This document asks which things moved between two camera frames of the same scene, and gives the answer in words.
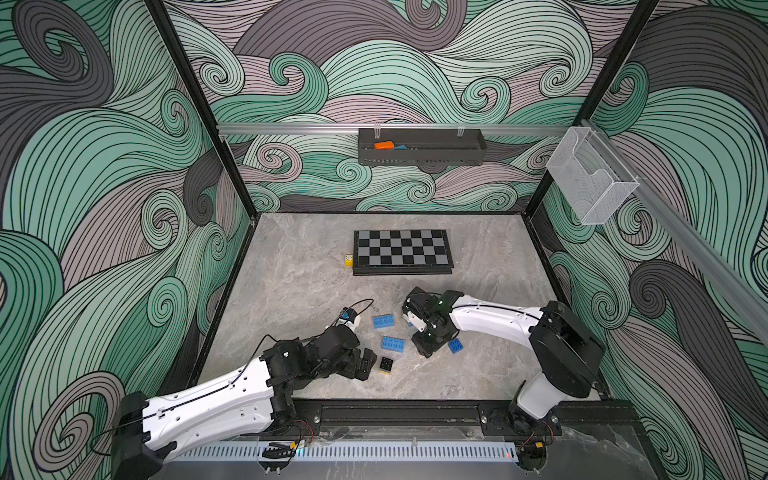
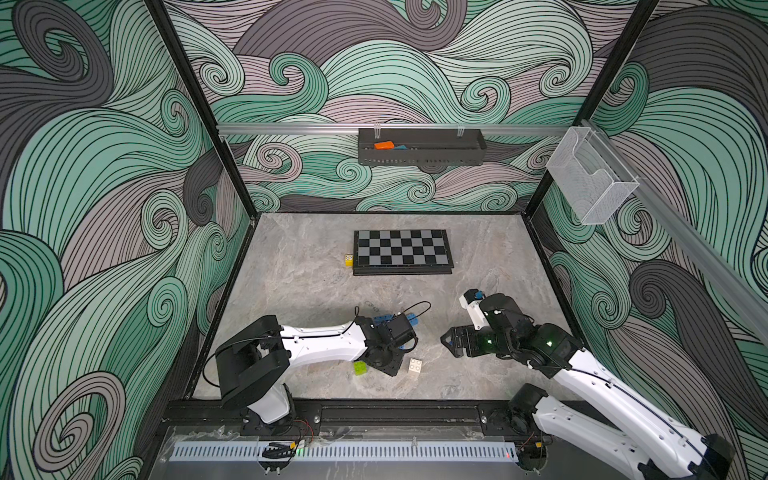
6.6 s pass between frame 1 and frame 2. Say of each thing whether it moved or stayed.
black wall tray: stayed
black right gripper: moved
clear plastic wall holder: stayed
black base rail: stayed
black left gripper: moved
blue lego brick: stayed
